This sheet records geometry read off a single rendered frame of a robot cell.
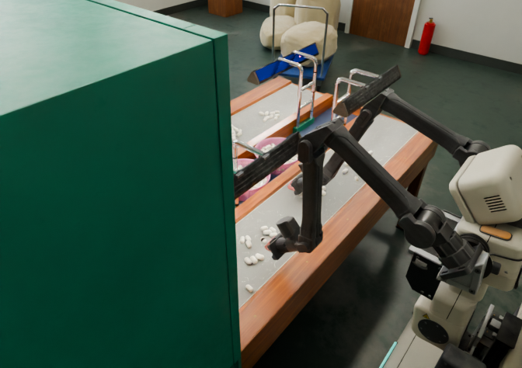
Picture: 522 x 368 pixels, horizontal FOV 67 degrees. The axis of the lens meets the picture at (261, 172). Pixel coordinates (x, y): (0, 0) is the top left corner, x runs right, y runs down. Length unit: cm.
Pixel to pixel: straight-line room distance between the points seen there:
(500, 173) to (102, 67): 96
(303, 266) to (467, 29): 487
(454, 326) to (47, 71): 136
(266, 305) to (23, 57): 113
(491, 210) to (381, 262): 159
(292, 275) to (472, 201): 71
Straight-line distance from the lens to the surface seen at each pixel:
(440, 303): 148
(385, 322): 245
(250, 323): 144
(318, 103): 270
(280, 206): 187
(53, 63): 59
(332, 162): 169
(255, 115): 257
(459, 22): 605
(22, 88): 54
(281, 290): 152
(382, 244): 283
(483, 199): 119
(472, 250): 117
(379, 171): 111
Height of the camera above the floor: 199
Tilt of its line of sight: 37 degrees down
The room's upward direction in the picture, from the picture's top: 1 degrees clockwise
